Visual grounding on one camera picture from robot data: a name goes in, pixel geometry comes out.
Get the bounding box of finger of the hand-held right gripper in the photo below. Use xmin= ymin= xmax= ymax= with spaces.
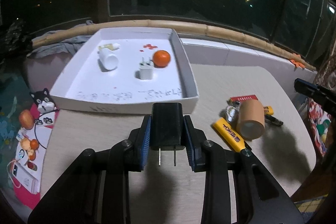
xmin=294 ymin=78 xmax=336 ymax=115

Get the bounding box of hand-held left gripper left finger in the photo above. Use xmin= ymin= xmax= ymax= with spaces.
xmin=28 ymin=115 xmax=152 ymax=224

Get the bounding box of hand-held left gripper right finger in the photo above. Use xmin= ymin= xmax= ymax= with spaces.
xmin=183 ymin=115 xmax=305 ymax=224

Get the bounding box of black charger plug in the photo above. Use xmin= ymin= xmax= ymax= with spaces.
xmin=150 ymin=102 xmax=187 ymax=167

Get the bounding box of yellow lighter black print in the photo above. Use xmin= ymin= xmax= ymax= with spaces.
xmin=212 ymin=118 xmax=246 ymax=153

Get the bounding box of silver metal piece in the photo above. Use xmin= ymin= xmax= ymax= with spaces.
xmin=225 ymin=105 xmax=240 ymax=123

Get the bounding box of white cardboard tray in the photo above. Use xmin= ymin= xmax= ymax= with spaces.
xmin=49 ymin=27 xmax=199 ymax=114

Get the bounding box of beige tape roll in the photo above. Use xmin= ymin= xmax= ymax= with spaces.
xmin=236 ymin=99 xmax=265 ymax=140

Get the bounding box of white charger plug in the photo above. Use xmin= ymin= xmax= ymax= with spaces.
xmin=135 ymin=57 xmax=155 ymax=81

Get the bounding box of red lighter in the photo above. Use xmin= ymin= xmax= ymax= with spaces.
xmin=230 ymin=94 xmax=259 ymax=104

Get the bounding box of orange tangerine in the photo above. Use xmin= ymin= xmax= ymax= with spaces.
xmin=153 ymin=50 xmax=171 ymax=68

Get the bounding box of white plastic bottle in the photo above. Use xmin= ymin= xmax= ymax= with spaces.
xmin=98 ymin=46 xmax=118 ymax=70

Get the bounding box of rattan hanging chair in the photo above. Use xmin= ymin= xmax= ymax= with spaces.
xmin=312 ymin=56 xmax=336 ymax=98

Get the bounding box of red patterned cushion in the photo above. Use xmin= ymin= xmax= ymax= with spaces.
xmin=308 ymin=101 xmax=331 ymax=156

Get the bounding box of orange cloth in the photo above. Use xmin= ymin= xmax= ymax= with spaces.
xmin=290 ymin=55 xmax=306 ymax=69

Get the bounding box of black white cat gadget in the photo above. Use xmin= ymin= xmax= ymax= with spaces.
xmin=29 ymin=88 xmax=55 ymax=113

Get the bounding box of bamboo railing pole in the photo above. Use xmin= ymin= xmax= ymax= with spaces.
xmin=31 ymin=20 xmax=318 ymax=71

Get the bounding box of yellow patterned cloth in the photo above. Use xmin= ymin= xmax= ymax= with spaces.
xmin=294 ymin=195 xmax=331 ymax=224

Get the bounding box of reddish round fruit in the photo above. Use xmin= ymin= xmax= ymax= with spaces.
xmin=18 ymin=109 xmax=35 ymax=130

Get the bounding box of white power bank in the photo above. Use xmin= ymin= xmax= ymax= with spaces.
xmin=7 ymin=160 xmax=40 ymax=194

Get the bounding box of pink printed mat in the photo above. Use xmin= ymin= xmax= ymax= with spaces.
xmin=13 ymin=103 xmax=61 ymax=210

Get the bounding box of grey cloth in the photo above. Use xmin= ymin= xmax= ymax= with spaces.
xmin=30 ymin=21 xmax=91 ymax=59

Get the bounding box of blue cartoon floor mat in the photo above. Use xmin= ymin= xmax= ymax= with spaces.
xmin=0 ymin=74 xmax=30 ymax=161

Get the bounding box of black plastic bag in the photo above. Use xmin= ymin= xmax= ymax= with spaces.
xmin=0 ymin=18 xmax=33 ymax=62

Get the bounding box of thin black cable loop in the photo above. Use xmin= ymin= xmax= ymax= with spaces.
xmin=33 ymin=109 xmax=61 ymax=151

